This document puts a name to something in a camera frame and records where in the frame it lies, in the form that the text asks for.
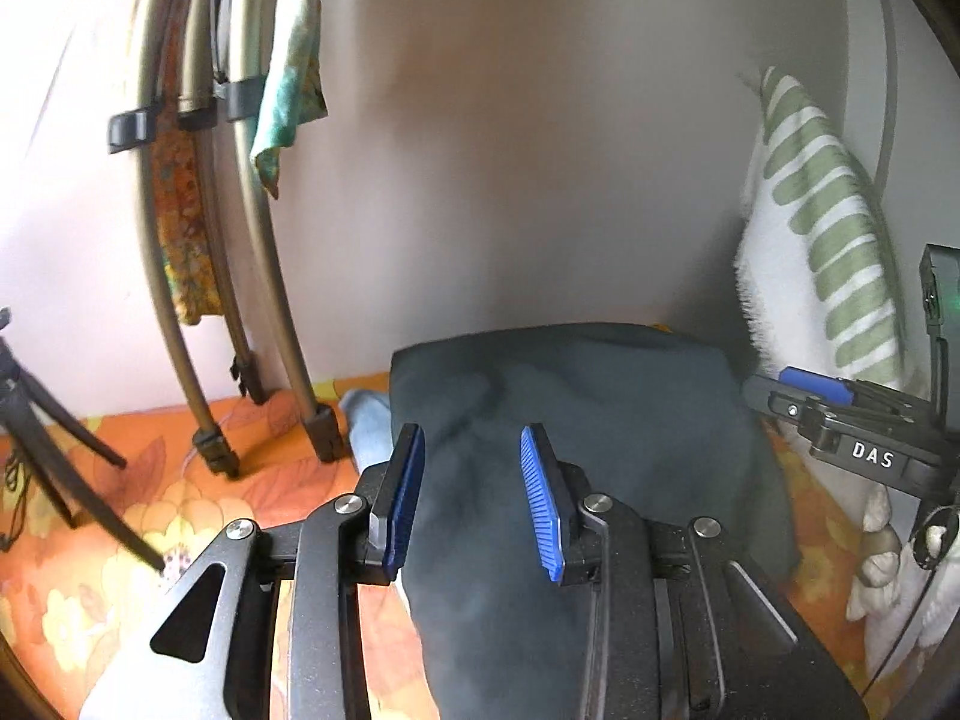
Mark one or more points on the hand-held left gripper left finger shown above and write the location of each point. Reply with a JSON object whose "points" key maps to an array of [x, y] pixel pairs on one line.
{"points": [[401, 495]]}

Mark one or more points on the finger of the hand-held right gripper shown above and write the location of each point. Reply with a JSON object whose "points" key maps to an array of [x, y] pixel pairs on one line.
{"points": [[814, 382], [855, 454]]}

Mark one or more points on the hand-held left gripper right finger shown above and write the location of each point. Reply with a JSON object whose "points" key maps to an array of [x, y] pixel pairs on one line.
{"points": [[540, 502]]}

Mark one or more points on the dark pants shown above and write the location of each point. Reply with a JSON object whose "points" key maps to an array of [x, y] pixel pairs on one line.
{"points": [[600, 390]]}

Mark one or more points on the person's right hand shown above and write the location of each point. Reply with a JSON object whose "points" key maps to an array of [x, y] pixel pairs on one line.
{"points": [[877, 555]]}

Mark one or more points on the light blue jeans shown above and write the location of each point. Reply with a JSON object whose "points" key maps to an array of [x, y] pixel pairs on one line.
{"points": [[371, 427]]}

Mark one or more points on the white green-striped pillow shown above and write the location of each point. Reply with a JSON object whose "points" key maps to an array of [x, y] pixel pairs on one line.
{"points": [[795, 277]]}

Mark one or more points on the orange floral blanket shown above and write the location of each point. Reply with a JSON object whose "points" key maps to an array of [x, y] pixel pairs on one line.
{"points": [[247, 465]]}

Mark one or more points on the metal clothes drying rack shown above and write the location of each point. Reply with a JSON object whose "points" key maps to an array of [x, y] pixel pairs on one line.
{"points": [[259, 240]]}

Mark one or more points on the orange patterned hanging cloth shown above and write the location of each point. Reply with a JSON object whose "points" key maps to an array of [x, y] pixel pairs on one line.
{"points": [[180, 240]]}

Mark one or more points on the small black tripod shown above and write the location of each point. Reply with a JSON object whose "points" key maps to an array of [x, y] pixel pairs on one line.
{"points": [[45, 457]]}

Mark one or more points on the green hanging cloth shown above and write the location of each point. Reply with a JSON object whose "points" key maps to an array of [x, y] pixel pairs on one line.
{"points": [[292, 90]]}

